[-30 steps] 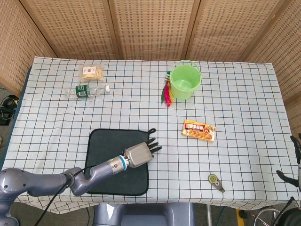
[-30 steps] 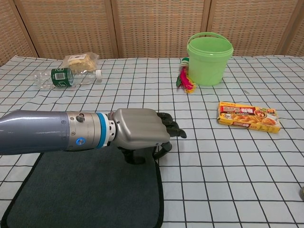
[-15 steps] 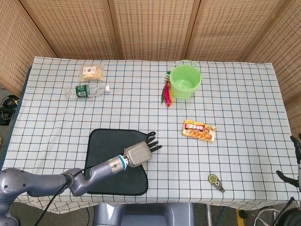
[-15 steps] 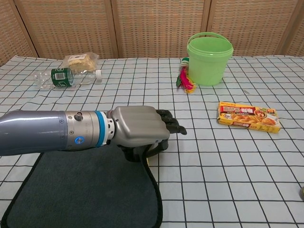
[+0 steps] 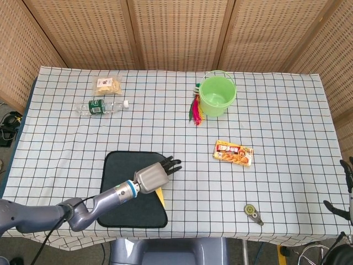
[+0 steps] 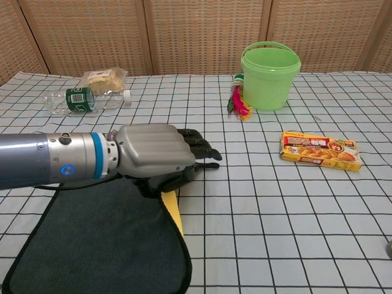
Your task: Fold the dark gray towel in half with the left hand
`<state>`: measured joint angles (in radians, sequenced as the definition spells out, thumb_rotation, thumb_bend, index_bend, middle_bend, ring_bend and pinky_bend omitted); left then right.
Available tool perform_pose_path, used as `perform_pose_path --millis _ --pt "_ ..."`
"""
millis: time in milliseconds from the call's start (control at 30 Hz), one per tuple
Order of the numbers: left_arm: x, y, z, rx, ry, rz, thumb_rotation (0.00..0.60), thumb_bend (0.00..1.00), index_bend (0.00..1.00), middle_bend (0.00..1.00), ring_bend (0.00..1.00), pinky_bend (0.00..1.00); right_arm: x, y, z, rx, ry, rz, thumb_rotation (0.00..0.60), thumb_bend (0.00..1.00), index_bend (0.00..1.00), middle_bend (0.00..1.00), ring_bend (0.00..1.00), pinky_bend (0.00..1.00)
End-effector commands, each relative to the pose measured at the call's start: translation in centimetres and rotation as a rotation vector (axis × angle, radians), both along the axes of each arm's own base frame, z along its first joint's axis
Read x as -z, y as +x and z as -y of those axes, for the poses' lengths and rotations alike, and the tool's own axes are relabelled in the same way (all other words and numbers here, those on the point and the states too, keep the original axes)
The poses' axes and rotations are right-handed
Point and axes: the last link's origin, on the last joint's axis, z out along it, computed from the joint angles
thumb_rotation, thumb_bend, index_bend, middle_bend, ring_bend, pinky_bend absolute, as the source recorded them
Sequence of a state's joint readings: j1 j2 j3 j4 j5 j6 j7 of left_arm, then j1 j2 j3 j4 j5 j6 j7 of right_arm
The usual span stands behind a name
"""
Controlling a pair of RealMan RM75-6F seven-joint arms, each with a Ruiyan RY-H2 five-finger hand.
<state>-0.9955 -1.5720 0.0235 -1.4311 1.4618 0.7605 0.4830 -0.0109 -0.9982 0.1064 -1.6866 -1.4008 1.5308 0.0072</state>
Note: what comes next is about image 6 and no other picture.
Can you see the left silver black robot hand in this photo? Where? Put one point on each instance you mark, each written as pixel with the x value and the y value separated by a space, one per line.
pixel 153 147

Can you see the yellow and grey cloth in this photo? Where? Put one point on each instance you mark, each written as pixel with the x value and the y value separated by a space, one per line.
pixel 101 245

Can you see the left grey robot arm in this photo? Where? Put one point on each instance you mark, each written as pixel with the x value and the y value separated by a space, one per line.
pixel 46 159

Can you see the clear bag of snacks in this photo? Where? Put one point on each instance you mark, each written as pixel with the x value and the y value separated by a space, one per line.
pixel 105 80

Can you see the clear water bottle green label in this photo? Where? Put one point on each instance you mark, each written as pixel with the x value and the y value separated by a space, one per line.
pixel 79 98

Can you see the colourful feather shuttlecock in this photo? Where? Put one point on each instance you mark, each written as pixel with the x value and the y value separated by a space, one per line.
pixel 239 102

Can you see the woven wooden folding screen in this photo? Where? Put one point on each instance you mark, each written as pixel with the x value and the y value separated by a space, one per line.
pixel 199 33

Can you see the green plastic bucket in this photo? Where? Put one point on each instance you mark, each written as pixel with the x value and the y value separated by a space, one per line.
pixel 266 88

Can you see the white checked tablecloth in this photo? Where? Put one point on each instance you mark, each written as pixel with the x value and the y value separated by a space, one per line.
pixel 275 214

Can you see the yellow curry box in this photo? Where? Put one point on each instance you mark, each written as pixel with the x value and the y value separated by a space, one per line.
pixel 318 151

